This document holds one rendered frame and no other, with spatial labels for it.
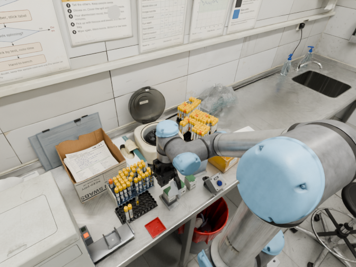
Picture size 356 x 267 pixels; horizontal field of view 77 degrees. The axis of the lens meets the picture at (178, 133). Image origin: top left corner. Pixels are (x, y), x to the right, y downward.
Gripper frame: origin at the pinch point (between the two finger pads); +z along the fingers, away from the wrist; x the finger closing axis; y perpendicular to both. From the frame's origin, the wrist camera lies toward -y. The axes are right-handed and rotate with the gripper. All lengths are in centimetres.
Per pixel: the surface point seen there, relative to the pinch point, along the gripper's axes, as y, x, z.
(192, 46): -55, -51, -34
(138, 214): 15.6, -1.9, 10.1
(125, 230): 23.5, 1.9, 7.9
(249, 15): -107, -52, -45
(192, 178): -13.5, 0.3, 5.3
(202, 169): -24.4, -3.0, 9.6
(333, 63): -240, -25, 11
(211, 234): -24, 14, 57
